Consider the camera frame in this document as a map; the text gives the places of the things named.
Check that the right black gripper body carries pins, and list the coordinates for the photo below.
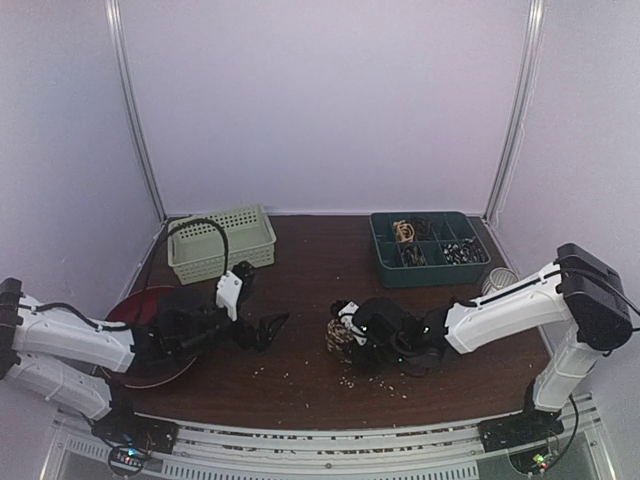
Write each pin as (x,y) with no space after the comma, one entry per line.
(358,353)

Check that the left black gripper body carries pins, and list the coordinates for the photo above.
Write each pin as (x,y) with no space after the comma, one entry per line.
(194,344)

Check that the patterned paisley necktie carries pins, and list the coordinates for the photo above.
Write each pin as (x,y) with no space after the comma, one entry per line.
(338,339)

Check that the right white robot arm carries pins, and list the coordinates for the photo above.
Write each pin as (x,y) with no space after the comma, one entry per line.
(577,288)

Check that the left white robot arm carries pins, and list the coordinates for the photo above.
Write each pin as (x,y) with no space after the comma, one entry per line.
(40,340)

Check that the red round tray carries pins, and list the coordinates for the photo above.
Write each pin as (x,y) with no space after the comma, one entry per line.
(151,367)

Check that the pale green plastic basket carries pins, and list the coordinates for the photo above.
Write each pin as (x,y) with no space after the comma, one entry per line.
(201,247)

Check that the dark green compartment organizer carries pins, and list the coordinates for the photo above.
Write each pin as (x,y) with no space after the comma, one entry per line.
(432,230)

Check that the tan rubber bands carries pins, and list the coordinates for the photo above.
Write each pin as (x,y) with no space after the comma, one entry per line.
(404,231)

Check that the black white small clips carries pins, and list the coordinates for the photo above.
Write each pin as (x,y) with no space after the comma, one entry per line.
(466,251)

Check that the striped ceramic mug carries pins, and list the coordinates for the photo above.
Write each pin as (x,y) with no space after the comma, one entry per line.
(498,279)

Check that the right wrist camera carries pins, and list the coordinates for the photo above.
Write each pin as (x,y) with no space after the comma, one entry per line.
(346,316)

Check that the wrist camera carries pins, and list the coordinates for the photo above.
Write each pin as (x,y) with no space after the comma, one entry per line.
(233,286)
(346,316)

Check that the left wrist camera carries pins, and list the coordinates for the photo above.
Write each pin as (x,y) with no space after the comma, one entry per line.
(233,286)

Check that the front aluminium rail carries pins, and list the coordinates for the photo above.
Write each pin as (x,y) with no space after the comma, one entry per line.
(452,450)

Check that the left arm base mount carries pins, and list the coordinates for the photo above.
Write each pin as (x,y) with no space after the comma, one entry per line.
(132,439)

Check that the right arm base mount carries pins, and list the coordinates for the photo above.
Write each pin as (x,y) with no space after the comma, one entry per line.
(525,435)

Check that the right aluminium frame post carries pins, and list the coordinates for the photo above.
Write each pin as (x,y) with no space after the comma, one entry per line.
(521,99)

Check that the aluminium frame post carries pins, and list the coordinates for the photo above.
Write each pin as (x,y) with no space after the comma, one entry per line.
(117,34)
(521,99)

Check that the left aluminium frame post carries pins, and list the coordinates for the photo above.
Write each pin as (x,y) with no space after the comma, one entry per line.
(117,34)

